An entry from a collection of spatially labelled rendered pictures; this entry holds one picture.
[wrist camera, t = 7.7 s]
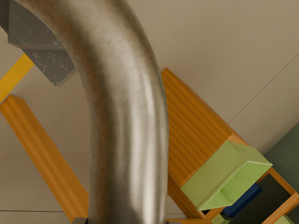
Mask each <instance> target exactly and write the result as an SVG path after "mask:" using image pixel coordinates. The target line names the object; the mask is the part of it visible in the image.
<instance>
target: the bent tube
mask: <svg viewBox="0 0 299 224"><path fill-rule="evenodd" d="M14 1H16V2H17V3H19V4H21V5H22V6H24V7H25V8H26V9H28V10H29V11H30V12H32V13H33V14H34V15H35V16H37V17H38V18H39V19H40V20H41V21H42V22H43V23H44V24H45V25H46V26H47V27H48V28H49V29H50V30H51V31H52V32H53V34H54V35H55V36H56V37H57V38H58V40H59V41H60V42H61V44H62V45H63V47H64V48H65V50H66V51H67V53H68V55H69V56H70V58H71V60H72V62H73V64H74V66H75V68H76V70H77V73H78V75H79V77H80V80H81V83H82V85H83V89H84V92H85V96H86V100H87V104H88V109H89V118H90V167H89V206H88V224H166V209H167V184H168V158H169V118H168V109H167V101H166V94H165V89H164V84H163V81H162V76H161V72H160V69H159V66H158V62H157V59H156V56H155V54H154V51H153V48H152V46H151V44H150V41H149V39H148V37H147V34H146V32H145V30H144V28H143V26H142V25H141V23H140V21H139V19H138V18H137V16H136V14H135V12H134V11H133V9H132V8H131V6H130V4H129V3H128V1H127V0H14Z"/></svg>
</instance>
